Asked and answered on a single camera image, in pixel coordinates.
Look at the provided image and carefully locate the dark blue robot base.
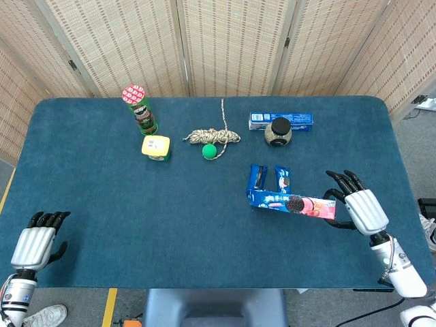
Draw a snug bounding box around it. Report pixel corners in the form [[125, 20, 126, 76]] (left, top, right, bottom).
[[143, 288, 289, 327]]

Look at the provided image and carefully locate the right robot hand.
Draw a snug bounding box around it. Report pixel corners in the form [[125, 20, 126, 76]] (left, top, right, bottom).
[[322, 169, 390, 236]]

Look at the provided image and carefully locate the blue felt table cloth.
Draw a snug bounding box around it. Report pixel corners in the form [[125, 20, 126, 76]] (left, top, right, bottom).
[[0, 96, 426, 290]]

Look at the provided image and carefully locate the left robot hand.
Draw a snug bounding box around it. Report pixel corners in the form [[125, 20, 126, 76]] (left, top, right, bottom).
[[10, 211, 72, 273]]

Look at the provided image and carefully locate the bamboo folding screen panel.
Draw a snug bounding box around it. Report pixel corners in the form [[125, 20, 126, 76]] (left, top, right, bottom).
[[176, 0, 298, 97], [272, 0, 393, 97], [0, 39, 47, 166], [33, 0, 191, 99], [0, 0, 93, 99], [335, 0, 436, 119]]

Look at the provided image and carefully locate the blue cookie box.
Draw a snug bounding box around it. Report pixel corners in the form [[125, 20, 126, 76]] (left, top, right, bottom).
[[248, 112, 315, 133]]

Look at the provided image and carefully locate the beige braided rope bundle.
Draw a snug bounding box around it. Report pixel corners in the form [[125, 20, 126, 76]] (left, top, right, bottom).
[[183, 97, 242, 160]]

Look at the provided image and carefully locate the dark green plastic bin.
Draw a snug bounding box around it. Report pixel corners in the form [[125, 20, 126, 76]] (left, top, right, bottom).
[[418, 198, 436, 219]]

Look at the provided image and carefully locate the green Pringles can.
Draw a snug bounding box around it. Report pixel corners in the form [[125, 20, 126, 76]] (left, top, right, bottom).
[[121, 84, 159, 136]]

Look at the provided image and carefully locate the glass jar with black lid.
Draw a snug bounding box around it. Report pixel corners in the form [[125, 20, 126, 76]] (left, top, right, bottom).
[[264, 117, 293, 148]]

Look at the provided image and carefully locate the blue and pink Oreo box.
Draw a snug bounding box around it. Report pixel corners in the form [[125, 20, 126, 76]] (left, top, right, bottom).
[[247, 189, 337, 221]]

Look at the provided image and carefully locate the grey white sneaker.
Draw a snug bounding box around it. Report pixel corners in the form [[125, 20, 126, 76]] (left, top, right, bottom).
[[419, 213, 436, 253]]

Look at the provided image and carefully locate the green container with yellow lid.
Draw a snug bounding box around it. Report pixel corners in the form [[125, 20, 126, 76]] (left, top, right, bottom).
[[141, 135, 172, 163]]

